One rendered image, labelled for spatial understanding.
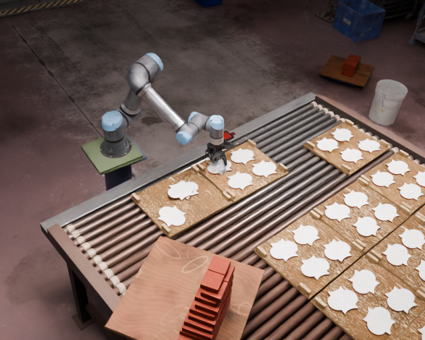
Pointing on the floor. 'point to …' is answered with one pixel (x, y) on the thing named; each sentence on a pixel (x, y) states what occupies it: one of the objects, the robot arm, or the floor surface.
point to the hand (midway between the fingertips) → (219, 166)
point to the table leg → (81, 299)
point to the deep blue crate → (359, 19)
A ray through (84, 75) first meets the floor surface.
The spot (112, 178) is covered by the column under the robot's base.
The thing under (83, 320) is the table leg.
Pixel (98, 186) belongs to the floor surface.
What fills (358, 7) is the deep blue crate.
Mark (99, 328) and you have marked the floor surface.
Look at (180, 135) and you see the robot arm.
